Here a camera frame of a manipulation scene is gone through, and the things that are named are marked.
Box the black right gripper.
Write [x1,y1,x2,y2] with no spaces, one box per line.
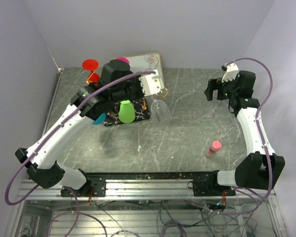
[205,74,238,101]

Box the clear tumbler glass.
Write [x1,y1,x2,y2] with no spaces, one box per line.
[150,97,171,123]

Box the green plastic wine glass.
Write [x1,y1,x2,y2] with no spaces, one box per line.
[118,100,135,123]

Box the pink plastic wine glass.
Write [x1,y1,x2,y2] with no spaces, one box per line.
[116,57,130,65]

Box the blue plastic wine glass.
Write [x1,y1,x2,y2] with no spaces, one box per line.
[92,113,107,125]

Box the red plastic wine glass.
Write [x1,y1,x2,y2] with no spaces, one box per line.
[82,59,100,85]

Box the clear stemmed wine glass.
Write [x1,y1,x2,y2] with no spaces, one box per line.
[144,53,159,71]

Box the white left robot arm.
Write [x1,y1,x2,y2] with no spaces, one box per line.
[15,59,150,196]

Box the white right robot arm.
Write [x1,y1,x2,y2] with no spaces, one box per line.
[204,71,285,196]

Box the small pink capped bottle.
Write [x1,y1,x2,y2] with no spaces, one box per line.
[206,140,222,158]

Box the gold framed mirror tray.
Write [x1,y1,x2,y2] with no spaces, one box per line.
[115,53,165,87]

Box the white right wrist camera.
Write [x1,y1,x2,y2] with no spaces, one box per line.
[222,62,239,83]

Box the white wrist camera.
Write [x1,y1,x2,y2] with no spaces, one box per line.
[139,70,164,97]
[222,62,239,83]

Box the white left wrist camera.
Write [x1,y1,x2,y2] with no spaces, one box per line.
[139,70,164,97]

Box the gold wire wine glass rack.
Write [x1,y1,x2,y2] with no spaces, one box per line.
[85,55,168,127]

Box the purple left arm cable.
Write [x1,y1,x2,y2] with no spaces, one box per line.
[4,71,156,237]

